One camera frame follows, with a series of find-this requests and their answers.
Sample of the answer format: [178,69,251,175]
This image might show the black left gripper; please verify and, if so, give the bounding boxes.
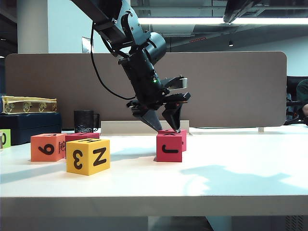
[117,51,192,134]

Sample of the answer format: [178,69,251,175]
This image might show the red foam block rabbit print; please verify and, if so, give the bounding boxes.
[158,129,188,152]

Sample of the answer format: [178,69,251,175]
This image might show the red foam block letter J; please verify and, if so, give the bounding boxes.
[155,133,183,163]

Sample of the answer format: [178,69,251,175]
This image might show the yellow foam block digit three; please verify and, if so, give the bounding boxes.
[66,138,111,176]

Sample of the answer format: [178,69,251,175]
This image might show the red foam block letter T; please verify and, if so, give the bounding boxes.
[64,132,101,159]

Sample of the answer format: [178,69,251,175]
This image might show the orange foam block digit six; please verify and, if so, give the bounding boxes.
[30,133,67,162]

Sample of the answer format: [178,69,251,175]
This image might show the brown fabric desk divider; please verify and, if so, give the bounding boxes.
[4,51,288,128]

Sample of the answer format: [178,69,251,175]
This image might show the black mug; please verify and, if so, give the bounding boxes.
[73,110,101,134]

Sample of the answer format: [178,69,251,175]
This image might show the white linear light strip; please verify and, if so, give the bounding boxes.
[138,18,308,26]

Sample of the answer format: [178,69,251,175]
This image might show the dark blue case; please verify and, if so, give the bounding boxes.
[0,112,63,146]

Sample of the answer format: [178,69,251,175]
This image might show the yellow patterned box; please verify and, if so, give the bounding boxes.
[1,95,58,114]

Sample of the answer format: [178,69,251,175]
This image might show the person in dark green shirt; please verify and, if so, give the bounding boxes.
[296,78,308,127]

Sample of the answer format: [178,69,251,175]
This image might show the green foam block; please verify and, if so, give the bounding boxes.
[0,129,12,149]

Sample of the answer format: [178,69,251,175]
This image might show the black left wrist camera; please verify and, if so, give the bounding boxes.
[161,75,190,91]

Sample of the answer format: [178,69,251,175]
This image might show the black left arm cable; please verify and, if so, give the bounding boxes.
[90,20,137,101]

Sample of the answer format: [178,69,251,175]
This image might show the silver wall sign plate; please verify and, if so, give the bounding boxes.
[81,37,93,54]

